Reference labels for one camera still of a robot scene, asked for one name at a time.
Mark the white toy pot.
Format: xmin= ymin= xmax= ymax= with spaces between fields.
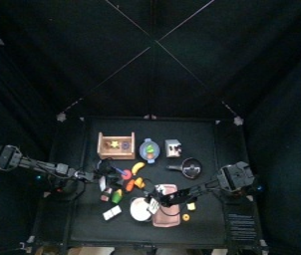
xmin=129 ymin=197 xmax=153 ymax=223

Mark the pink rectangular plate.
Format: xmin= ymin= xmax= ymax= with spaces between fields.
xmin=151 ymin=183 xmax=180 ymax=228

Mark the orange toy carrot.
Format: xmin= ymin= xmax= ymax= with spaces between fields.
xmin=124 ymin=178 xmax=136 ymax=193

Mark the wooden toy box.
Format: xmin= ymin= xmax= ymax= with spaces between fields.
xmin=96 ymin=131 xmax=137 ymax=160

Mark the yellow toy banana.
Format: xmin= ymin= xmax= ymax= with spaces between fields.
xmin=130 ymin=161 xmax=147 ymax=176

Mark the yellow toy bell pepper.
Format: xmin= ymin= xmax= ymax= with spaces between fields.
xmin=133 ymin=176 xmax=147 ymax=189

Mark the green and yellow toy corn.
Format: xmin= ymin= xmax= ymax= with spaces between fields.
xmin=110 ymin=188 xmax=124 ymax=204

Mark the grey toy frying pan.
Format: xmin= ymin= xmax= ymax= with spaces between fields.
xmin=164 ymin=156 xmax=203 ymax=180

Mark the blue-grey toy bowl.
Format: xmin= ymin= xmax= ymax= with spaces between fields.
xmin=138 ymin=137 xmax=161 ymax=164

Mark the white rectangular toy block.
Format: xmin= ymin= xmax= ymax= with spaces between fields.
xmin=101 ymin=204 xmax=124 ymax=221

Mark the pan lid with knob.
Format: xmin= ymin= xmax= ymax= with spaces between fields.
xmin=180 ymin=158 xmax=201 ymax=178

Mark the printed label sticker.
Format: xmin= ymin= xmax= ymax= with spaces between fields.
xmin=225 ymin=212 xmax=256 ymax=243

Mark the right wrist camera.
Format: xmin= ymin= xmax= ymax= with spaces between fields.
xmin=147 ymin=184 xmax=167 ymax=215

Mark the thin diagonal brace cord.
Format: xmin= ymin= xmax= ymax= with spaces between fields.
xmin=104 ymin=0 xmax=239 ymax=122
xmin=60 ymin=0 xmax=215 ymax=117

